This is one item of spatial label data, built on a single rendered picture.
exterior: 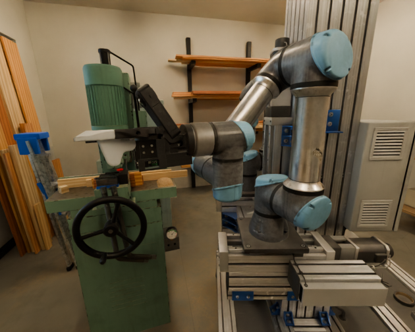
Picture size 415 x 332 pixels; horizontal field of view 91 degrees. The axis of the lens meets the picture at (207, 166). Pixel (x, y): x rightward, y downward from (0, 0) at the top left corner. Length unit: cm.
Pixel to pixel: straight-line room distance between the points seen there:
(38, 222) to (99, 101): 168
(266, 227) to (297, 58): 54
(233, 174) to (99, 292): 112
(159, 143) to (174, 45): 327
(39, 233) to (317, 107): 252
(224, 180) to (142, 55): 321
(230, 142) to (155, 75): 311
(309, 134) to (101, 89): 91
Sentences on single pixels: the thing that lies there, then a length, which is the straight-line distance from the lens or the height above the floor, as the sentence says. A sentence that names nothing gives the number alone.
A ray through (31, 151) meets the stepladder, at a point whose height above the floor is 103.
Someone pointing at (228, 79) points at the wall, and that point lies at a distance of 371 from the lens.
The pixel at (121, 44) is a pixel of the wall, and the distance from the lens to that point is 362.
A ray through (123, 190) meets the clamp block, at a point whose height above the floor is 94.
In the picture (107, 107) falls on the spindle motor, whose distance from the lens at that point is 113.
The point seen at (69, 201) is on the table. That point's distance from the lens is 116.
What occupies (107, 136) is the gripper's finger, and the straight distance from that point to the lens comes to 36.
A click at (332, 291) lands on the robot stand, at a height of 72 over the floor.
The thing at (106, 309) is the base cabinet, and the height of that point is 23.
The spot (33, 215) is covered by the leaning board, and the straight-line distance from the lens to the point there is 256.
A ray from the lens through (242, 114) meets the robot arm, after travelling 63.
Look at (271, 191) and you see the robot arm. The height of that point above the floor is 101.
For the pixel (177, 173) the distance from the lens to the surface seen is 125.
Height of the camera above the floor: 127
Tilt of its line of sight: 14 degrees down
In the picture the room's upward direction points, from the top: 1 degrees counter-clockwise
